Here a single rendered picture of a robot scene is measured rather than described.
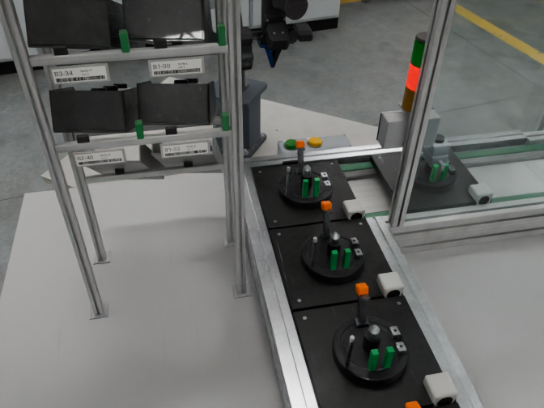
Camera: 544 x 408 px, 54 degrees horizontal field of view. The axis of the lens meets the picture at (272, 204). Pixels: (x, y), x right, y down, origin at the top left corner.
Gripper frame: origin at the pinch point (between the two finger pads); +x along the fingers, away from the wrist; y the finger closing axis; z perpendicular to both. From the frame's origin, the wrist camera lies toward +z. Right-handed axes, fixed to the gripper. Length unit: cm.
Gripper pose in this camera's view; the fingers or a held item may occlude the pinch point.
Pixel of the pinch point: (272, 53)
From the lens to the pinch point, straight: 138.1
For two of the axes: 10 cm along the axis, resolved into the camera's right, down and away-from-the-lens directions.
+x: -0.2, 7.6, 6.5
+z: 2.0, 6.4, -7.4
